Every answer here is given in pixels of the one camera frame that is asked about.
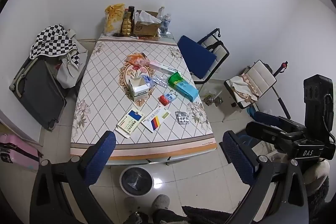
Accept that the floral diamond pattern tablecloth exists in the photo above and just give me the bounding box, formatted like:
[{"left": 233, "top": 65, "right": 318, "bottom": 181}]
[{"left": 70, "top": 36, "right": 217, "bottom": 165}]

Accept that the green cyan rice bag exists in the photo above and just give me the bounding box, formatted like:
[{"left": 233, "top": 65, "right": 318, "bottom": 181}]
[{"left": 168, "top": 72, "right": 198, "bottom": 102}]

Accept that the silver blister pack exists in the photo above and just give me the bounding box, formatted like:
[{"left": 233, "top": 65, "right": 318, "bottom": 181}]
[{"left": 175, "top": 111, "right": 190, "bottom": 125}]

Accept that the white striped medicine box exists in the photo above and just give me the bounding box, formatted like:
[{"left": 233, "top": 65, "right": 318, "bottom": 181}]
[{"left": 141, "top": 106, "right": 170, "bottom": 133}]

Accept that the metal dumbbell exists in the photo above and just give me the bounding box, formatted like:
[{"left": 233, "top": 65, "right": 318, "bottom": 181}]
[{"left": 203, "top": 94, "right": 223, "bottom": 107}]

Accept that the clear water bottle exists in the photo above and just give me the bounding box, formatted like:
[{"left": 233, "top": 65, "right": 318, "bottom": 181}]
[{"left": 160, "top": 14, "right": 171, "bottom": 35}]

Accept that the white round trash bin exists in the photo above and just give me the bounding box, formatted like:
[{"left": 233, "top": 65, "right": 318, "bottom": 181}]
[{"left": 119, "top": 166, "right": 154, "bottom": 197}]

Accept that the orange snack wrapper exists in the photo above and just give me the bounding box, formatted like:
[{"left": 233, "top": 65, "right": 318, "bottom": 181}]
[{"left": 125, "top": 53, "right": 150, "bottom": 67}]

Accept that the pink white toothpaste box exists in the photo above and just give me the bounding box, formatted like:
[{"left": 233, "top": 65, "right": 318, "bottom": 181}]
[{"left": 148, "top": 61, "right": 178, "bottom": 75}]

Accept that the dark grey suitcase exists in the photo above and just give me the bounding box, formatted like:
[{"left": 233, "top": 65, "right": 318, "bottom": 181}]
[{"left": 9, "top": 57, "right": 67, "bottom": 131}]

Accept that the golden oil bottle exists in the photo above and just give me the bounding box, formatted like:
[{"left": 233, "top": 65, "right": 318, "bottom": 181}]
[{"left": 121, "top": 11, "right": 132, "bottom": 37}]

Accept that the blue white plastic wrapper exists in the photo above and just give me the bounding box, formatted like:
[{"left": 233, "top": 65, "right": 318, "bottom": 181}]
[{"left": 142, "top": 75, "right": 156, "bottom": 88}]

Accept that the long silver blister strip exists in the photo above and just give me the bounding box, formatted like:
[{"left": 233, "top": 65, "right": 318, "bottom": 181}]
[{"left": 152, "top": 75, "right": 168, "bottom": 88}]

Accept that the cardboard SF box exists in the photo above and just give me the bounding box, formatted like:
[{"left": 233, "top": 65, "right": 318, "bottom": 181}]
[{"left": 133, "top": 10, "right": 161, "bottom": 36}]

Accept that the blue cushion chair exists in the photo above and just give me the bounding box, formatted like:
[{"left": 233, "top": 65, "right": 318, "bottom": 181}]
[{"left": 177, "top": 28, "right": 230, "bottom": 85}]

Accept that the white padded chair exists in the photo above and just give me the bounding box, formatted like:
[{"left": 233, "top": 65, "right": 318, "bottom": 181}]
[{"left": 224, "top": 60, "right": 291, "bottom": 119}]

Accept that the red blue small packet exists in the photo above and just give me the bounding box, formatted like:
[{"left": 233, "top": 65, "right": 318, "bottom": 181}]
[{"left": 159, "top": 92, "right": 177, "bottom": 106}]

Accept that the cream cloth on chair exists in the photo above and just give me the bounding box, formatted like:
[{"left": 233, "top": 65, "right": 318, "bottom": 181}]
[{"left": 227, "top": 73, "right": 261, "bottom": 108}]

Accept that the grey slipper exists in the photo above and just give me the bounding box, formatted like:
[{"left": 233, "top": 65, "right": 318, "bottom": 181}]
[{"left": 151, "top": 194, "right": 170, "bottom": 211}]

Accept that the cream blue medicine box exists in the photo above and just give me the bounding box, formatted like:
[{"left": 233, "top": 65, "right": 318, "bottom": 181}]
[{"left": 116, "top": 107, "right": 145, "bottom": 138}]

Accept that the pink case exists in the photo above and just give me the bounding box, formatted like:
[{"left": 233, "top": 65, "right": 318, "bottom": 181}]
[{"left": 0, "top": 134, "right": 43, "bottom": 171}]

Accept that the yellow snack bag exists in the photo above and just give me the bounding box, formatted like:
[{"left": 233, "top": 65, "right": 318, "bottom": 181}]
[{"left": 104, "top": 3, "right": 125, "bottom": 36}]

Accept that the white green box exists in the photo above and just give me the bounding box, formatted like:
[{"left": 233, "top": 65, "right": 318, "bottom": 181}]
[{"left": 129, "top": 76, "right": 150, "bottom": 101}]

